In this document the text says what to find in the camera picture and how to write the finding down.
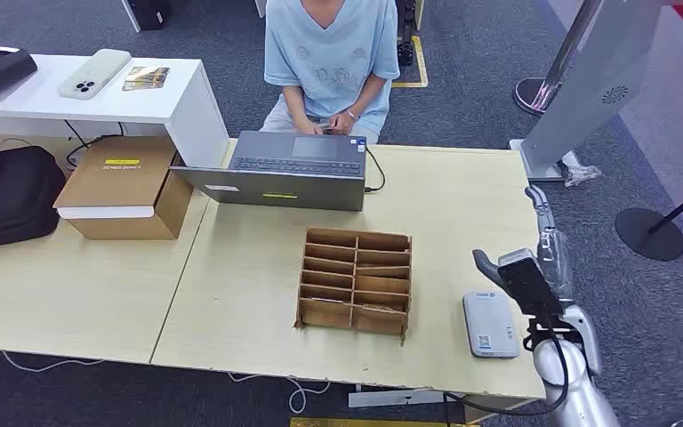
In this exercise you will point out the person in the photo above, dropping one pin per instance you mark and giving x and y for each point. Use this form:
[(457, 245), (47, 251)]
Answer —
[(330, 59)]

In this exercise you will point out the person's left hand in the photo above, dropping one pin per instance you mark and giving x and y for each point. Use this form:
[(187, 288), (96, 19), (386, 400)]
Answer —
[(343, 122)]

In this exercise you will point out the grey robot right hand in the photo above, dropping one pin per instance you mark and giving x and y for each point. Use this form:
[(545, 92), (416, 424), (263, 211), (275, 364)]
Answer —
[(559, 265)]

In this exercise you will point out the clear plastic bag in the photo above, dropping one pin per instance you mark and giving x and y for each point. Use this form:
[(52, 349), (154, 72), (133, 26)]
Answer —
[(577, 174)]

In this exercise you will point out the black cabinet with white frame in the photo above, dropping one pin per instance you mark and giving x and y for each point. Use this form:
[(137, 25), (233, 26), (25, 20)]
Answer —
[(150, 12)]

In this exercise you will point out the grey open laptop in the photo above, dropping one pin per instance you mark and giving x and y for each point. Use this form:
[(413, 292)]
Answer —
[(294, 188)]

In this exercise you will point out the chrome stanchion post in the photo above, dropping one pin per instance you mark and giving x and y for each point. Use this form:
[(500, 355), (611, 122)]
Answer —
[(565, 47)]

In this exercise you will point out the person's right forearm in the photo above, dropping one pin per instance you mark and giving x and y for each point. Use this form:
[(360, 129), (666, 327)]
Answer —
[(295, 106)]

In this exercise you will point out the black stanchion post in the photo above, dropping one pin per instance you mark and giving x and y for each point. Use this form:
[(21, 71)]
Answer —
[(648, 236)]

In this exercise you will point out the grey card reader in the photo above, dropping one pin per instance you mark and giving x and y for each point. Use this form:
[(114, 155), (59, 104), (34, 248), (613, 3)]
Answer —
[(489, 324)]

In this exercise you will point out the cardboard slotted card organizer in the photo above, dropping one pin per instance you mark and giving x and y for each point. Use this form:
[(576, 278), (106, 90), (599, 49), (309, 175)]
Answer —
[(356, 277)]

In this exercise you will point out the white smartphone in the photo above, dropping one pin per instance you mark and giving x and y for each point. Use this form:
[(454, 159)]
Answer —
[(94, 73)]

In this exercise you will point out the person's left forearm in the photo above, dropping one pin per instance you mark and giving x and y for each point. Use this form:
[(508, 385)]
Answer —
[(368, 97)]

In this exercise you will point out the black soft bag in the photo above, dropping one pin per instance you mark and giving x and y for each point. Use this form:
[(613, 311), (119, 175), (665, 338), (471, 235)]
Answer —
[(11, 200)]

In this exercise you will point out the person's right hand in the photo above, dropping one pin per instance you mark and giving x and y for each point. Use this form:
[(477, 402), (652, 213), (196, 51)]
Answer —
[(311, 125)]

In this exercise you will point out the brown cardboard box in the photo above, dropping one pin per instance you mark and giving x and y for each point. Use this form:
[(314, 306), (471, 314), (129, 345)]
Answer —
[(117, 188)]

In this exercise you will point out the white table bracket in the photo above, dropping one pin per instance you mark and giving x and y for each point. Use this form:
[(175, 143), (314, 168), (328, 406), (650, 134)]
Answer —
[(400, 398)]

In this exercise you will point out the silver kiosk stand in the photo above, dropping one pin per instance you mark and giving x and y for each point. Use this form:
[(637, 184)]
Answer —
[(595, 76)]

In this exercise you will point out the white side shelf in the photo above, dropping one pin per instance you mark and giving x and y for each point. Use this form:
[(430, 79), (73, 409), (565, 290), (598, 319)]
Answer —
[(188, 118)]

